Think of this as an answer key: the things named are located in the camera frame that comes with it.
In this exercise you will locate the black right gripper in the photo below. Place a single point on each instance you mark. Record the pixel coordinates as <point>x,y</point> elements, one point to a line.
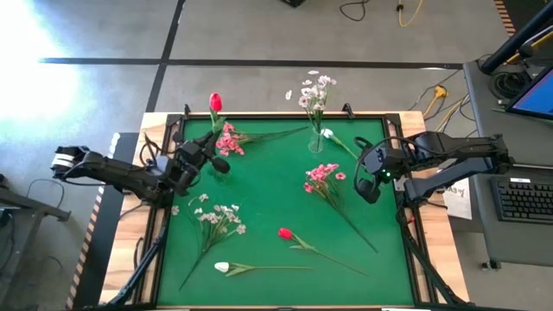
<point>369,191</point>

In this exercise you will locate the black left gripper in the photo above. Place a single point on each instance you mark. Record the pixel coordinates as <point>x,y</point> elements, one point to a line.
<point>220,165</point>

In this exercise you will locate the pink artificial flower spray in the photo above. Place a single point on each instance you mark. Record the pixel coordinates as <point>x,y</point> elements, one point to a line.
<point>228,142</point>
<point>319,174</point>

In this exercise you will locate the red artificial tulip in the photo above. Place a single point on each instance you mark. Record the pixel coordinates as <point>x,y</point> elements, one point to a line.
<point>215,102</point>
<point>285,233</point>

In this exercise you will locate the white artificial tulip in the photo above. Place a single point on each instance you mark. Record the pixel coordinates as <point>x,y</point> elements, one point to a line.
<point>221,267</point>
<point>328,133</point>

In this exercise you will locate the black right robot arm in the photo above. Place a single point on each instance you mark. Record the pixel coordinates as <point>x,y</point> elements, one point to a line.
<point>453,149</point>

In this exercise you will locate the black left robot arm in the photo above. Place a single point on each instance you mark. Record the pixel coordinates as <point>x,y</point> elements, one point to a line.
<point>116,175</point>

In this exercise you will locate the green glass vase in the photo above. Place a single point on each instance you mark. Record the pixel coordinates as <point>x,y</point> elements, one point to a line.
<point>222,179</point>

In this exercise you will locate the clear glass vase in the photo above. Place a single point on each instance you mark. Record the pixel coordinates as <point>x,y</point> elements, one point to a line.
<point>315,146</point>

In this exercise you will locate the black table clamp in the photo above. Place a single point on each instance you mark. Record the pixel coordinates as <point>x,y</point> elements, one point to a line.
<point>347,110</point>
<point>186,110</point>

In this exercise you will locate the white paper sheet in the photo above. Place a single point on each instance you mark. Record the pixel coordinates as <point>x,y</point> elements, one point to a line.
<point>460,203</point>

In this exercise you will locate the yellow power plug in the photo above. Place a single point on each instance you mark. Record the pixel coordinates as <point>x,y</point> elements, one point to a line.
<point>440,91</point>

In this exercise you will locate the grey desk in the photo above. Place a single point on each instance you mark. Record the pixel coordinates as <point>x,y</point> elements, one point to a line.
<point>510,242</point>

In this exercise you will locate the black hazard-striped floor mat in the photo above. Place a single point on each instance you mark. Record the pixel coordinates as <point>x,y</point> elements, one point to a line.
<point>505,17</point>
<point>99,242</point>

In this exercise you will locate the black computer keyboard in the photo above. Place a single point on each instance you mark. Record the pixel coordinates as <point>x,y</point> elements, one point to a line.
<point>523,201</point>

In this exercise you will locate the black box on floor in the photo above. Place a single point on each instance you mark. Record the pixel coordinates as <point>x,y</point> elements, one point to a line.
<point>293,2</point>

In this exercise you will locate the dark metal stand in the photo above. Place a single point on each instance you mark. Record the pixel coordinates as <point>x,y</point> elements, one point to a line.
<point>34,211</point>

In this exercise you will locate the laptop with blue screen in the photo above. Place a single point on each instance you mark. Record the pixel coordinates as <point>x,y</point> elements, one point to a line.
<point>538,97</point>

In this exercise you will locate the black pole on desk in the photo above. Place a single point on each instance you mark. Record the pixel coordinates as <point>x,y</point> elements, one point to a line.
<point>514,41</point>

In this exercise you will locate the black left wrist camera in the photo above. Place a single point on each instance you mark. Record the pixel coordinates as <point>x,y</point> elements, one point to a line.
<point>189,152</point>

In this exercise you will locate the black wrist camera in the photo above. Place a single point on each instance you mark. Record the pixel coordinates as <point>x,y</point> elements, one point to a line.
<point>378,159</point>
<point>189,152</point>

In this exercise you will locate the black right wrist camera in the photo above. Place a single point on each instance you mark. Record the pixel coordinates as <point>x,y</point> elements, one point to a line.
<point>378,159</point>

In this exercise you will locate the black metal table frame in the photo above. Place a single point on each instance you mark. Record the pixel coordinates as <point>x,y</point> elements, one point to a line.
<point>394,122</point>

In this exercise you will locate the black diagonal frame strut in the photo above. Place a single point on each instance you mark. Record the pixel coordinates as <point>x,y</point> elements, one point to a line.
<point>427,268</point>
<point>142,268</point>

